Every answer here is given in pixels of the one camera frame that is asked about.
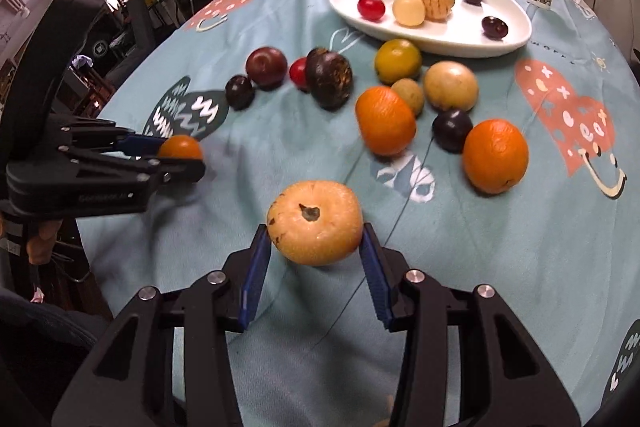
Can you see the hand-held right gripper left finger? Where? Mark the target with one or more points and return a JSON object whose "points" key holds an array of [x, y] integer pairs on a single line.
{"points": [[252, 277]]}

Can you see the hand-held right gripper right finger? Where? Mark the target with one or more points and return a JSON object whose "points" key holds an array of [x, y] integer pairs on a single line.
{"points": [[377, 277]]}

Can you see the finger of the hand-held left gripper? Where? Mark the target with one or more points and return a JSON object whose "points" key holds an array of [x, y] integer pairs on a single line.
{"points": [[142, 145], [180, 171]]}

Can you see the small orange yellow tangerine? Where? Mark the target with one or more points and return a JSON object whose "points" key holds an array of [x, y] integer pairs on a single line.
{"points": [[180, 148]]}

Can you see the russet brown pear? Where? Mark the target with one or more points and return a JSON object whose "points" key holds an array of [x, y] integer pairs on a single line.
{"points": [[315, 222]]}

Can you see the dark red plum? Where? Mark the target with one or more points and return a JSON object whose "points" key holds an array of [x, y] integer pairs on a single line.
{"points": [[266, 67]]}

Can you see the orange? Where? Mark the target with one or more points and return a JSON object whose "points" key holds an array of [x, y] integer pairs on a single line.
{"points": [[385, 121], [495, 156]]}

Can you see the dark brown water chestnut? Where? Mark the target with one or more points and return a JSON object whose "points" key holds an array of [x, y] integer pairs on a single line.
{"points": [[328, 77]]}

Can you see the small olive green plum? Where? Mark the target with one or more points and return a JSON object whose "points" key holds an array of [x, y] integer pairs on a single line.
{"points": [[409, 99]]}

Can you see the plain tan pepino melon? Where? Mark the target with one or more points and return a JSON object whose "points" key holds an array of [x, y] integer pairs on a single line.
{"points": [[451, 85]]}

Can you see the green yellow tangerine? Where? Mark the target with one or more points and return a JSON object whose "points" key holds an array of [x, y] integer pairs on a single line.
{"points": [[398, 61]]}

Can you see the white plate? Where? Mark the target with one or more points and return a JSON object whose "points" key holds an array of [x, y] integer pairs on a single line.
{"points": [[450, 38]]}

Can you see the pale yellow pepino melon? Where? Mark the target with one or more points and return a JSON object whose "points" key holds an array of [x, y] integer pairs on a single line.
{"points": [[408, 9]]}

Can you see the person's left hand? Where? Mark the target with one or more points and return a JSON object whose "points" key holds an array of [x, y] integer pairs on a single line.
{"points": [[42, 242]]}

